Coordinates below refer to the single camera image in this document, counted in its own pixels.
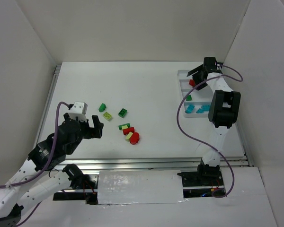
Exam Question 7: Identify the red long lego brick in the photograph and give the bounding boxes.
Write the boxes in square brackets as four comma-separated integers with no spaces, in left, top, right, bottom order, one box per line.
[123,127,135,135]

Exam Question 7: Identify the blue long lego brick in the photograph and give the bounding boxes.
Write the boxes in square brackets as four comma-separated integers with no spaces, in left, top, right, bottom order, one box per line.
[201,105,211,112]

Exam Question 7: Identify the dark green lego brick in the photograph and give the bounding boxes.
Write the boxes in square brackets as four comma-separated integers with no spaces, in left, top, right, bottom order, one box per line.
[118,108,127,118]

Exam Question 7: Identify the aluminium front rail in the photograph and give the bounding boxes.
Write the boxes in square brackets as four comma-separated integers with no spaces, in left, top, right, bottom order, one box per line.
[44,157,254,171]

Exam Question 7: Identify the white compartment tray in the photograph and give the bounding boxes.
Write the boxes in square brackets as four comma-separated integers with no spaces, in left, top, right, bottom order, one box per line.
[177,69,230,118]

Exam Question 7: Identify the red curved lego brick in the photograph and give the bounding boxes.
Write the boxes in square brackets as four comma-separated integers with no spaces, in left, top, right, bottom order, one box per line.
[189,79,196,87]

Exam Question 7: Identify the green thin lego brick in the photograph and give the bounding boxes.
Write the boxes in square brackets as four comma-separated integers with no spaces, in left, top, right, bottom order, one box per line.
[118,123,130,130]

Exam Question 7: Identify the blue rounded lego brick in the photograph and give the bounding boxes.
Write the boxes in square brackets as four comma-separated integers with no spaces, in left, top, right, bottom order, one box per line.
[185,105,195,114]

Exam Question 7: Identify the small teal lego brick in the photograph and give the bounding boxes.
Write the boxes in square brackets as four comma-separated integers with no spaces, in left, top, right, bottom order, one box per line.
[196,108,204,114]

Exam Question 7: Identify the small green square lego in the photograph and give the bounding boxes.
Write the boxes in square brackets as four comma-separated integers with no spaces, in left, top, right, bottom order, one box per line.
[186,95,192,101]

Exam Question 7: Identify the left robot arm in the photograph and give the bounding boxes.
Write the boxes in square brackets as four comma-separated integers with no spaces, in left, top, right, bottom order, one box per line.
[0,113,104,227]

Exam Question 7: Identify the red rounded lego brick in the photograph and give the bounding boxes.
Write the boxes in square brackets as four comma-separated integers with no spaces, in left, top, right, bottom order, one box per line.
[130,132,140,145]

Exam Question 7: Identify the lime green lego brick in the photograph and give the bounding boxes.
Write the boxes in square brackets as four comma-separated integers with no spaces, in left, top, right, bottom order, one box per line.
[103,112,113,121]

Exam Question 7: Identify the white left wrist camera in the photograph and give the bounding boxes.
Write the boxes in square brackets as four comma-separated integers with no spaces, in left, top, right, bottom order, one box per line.
[68,102,88,122]

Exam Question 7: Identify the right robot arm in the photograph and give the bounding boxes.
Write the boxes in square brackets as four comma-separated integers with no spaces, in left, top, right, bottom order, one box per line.
[187,57,241,179]

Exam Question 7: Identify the green sloped lego brick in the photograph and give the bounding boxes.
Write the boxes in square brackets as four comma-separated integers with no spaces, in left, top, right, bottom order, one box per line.
[98,103,107,113]

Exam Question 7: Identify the pale yellow sloped lego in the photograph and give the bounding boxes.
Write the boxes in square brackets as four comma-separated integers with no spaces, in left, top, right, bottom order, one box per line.
[125,132,133,141]

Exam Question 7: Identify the white taped cover panel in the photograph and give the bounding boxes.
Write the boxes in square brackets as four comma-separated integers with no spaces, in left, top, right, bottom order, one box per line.
[98,170,185,205]

